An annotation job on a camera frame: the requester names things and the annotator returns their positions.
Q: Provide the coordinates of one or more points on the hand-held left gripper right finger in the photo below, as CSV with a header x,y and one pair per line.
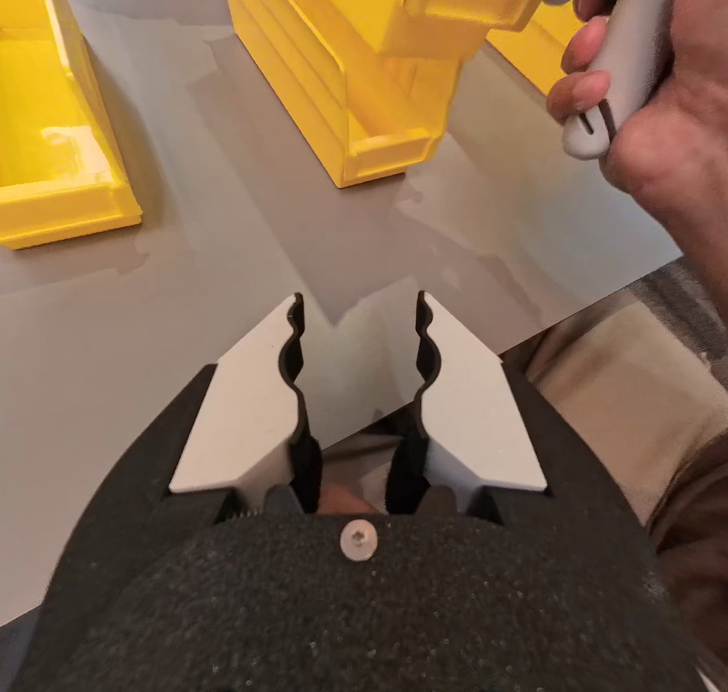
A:
x,y
483,419

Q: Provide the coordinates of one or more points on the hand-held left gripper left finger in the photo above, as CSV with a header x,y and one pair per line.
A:
x,y
239,419

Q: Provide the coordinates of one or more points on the yellow plastic bin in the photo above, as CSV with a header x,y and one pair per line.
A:
x,y
387,106
45,106
455,21
529,55

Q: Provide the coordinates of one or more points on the person's right forearm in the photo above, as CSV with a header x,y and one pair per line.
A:
x,y
711,265

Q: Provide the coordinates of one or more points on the grey desk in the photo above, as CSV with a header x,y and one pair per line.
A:
x,y
227,277

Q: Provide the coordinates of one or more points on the person's right hand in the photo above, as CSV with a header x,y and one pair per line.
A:
x,y
694,106

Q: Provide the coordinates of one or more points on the person's beige trouser leg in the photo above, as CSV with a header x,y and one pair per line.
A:
x,y
614,408

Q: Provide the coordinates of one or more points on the person's brown top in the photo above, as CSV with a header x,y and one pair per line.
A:
x,y
699,561

